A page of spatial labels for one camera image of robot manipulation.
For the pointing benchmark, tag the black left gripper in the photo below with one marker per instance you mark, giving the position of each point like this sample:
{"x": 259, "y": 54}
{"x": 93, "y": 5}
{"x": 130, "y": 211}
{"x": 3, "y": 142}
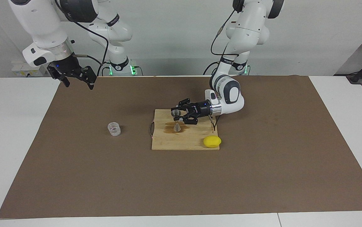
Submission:
{"x": 199, "y": 109}

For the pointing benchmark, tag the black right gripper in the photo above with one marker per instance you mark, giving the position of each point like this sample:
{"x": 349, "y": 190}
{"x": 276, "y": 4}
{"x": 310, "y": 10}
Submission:
{"x": 66, "y": 69}

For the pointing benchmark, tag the steel double jigger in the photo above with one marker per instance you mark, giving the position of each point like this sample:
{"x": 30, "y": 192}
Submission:
{"x": 177, "y": 127}

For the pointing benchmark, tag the small clear glass cup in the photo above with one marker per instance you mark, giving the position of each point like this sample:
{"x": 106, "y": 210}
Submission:
{"x": 114, "y": 129}

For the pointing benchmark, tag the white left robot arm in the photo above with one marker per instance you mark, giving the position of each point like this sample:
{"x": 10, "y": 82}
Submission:
{"x": 244, "y": 31}

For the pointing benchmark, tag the bamboo cutting board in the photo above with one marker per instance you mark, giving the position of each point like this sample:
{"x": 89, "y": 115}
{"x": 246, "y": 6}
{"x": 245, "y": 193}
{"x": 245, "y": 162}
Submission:
{"x": 184, "y": 142}

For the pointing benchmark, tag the yellow lemon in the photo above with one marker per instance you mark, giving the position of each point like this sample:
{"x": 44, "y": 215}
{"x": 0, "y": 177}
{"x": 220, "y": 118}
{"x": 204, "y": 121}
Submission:
{"x": 212, "y": 142}

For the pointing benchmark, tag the white power strip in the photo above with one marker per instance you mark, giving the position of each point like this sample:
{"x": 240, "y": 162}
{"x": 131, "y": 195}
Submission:
{"x": 20, "y": 71}

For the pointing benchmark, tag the brown table mat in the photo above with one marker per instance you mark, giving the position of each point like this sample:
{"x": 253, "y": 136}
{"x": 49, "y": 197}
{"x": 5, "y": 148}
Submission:
{"x": 105, "y": 176}

